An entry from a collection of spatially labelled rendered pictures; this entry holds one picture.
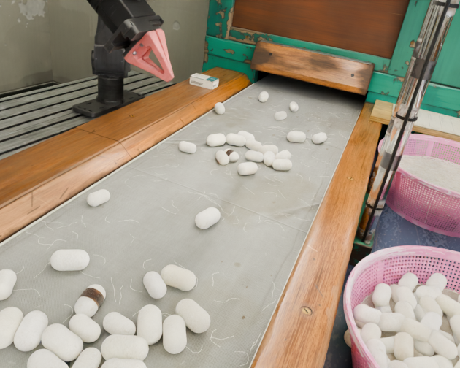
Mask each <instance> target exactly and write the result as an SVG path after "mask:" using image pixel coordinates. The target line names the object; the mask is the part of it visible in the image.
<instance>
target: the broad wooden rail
mask: <svg viewBox="0 0 460 368"><path fill-rule="evenodd" d="M201 74H203V75H207V76H210V77H215V78H218V79H219V81H218V87H217V88H214V89H212V90H211V89H208V88H203V87H199V86H196V85H191V84H189V82H190V78H189V79H187V80H184V81H182V82H180V83H178V84H175V85H173V86H170V87H168V88H165V89H163V90H162V91H159V92H157V93H154V94H152V95H150V96H147V97H145V98H143V99H140V100H138V101H136V102H133V103H131V104H128V105H126V106H125V107H121V108H120V109H118V110H115V111H113V112H110V113H108V114H106V115H103V116H101V117H99V118H97V119H94V120H92V121H89V122H87V123H84V124H82V125H81V126H78V127H76V128H73V129H71V130H69V131H66V132H64V133H62V134H59V135H57V136H55V137H52V138H50V139H47V140H45V141H44V142H40V143H39V144H37V145H34V146H32V147H29V148H27V149H25V150H22V151H20V152H18V153H16V154H13V155H11V156H8V157H6V158H3V159H2V160H0V243H2V242H3V241H5V240H6V239H8V238H10V237H11V236H13V235H14V234H16V233H18V232H19V231H21V230H22V229H24V228H25V227H27V226H29V225H30V224H32V223H33V222H35V221H37V220H38V219H40V218H41V217H43V216H44V215H46V214H48V213H49V212H51V211H52V210H54V209H55V208H57V207H59V206H61V205H62V204H63V203H65V202H67V201H69V200H70V199H71V198H73V197H74V196H76V195H78V194H79V193H81V192H83V191H84V190H85V189H87V188H89V187H91V186H92V185H93V184H95V183H97V182H98V181H100V180H101V179H103V178H105V177H106V176H107V175H110V174H111V173H113V172H114V171H115V170H117V169H119V168H121V167H122V166H124V165H125V164H127V163H128V162H130V161H132V160H133V159H135V158H136V157H138V156H140V155H141V154H143V153H144V152H146V151H147V150H149V149H151V148H152V147H154V146H155V145H157V144H158V143H160V142H162V141H163V140H165V139H166V138H168V137H170V136H171V135H173V134H174V133H176V132H177V131H179V130H180V129H182V128H184V127H185V126H187V125H188V124H190V123H192V122H194V121H195V120H196V119H198V118H200V117H201V116H203V115H204V114H206V113H208V112H209V111H210V110H212V109H214V108H215V104H216V103H218V102H220V103H224V102H225V101H226V100H228V99H230V98H231V97H232V96H234V95H236V94H238V93H239V92H240V91H243V90H244V89H246V88H247V87H248V86H250V85H252V82H251V81H250V80H249V78H248V76H247V75H246V74H245V73H242V72H236V71H233V70H230V69H224V68H220V67H214V68H212V69H210V70H207V71H206V72H202V73H201Z"/></svg>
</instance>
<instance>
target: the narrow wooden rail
mask: <svg viewBox="0 0 460 368"><path fill-rule="evenodd" d="M374 105H375V104H373V103H370V102H367V101H366V102H364V106H363V107H362V109H361V112H360V114H359V117H358V119H357V121H356V124H355V126H354V128H353V131H352V133H351V135H350V138H349V140H348V143H347V145H346V146H345V149H344V151H343V154H342V156H341V159H340V161H339V163H338V165H337V168H336V170H335V172H334V175H333V177H332V179H331V182H330V183H329V187H328V188H327V191H326V193H325V196H324V198H323V200H322V202H321V205H320V207H319V209H318V212H317V214H316V216H315V219H314V221H313V224H312V225H311V228H310V230H309V232H308V235H307V237H306V240H305V241H304V244H303V246H302V249H301V251H300V253H299V256H298V258H297V260H296V263H295V264H294V268H293V269H292V272H291V274H290V277H289V279H288V282H287V283H286V285H285V288H284V290H283V293H282V295H281V297H280V300H279V302H278V304H277V306H276V309H275V311H274V314H273V316H272V319H271V321H270V322H269V325H268V327H267V330H266V332H265V334H264V337H263V339H262V341H261V344H260V346H259V348H258V351H257V353H256V356H255V358H254V360H253V363H252V364H251V366H250V368H323V366H324V362H325V358H326V353H327V350H328V346H329V341H330V338H331V333H332V329H333V325H334V320H335V317H336V314H337V308H338V305H339V301H340V296H341V293H342V287H343V283H344V280H345V275H346V272H347V268H348V263H349V260H350V255H351V251H352V248H353V242H354V239H355V235H356V230H357V227H358V224H359V217H360V213H361V208H362V205H363V203H364V197H365V194H366V191H367V185H368V182H369V176H370V173H371V170H372V165H373V161H374V157H375V152H376V149H377V144H378V140H379V137H380V132H381V128H382V125H383V124H382V123H378V122H374V121H371V120H369V119H370V115H371V113H372V110H373V107H374Z"/></svg>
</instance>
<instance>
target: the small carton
mask: <svg viewBox="0 0 460 368"><path fill-rule="evenodd" d="M218 81H219V79H218V78H215V77H210V76H207V75H203V74H198V73H196V74H193V75H191V76H190V82H189V84H191V85H196V86H199V87H203V88H208V89H211V90H212V89H214V88H217V87H218Z"/></svg>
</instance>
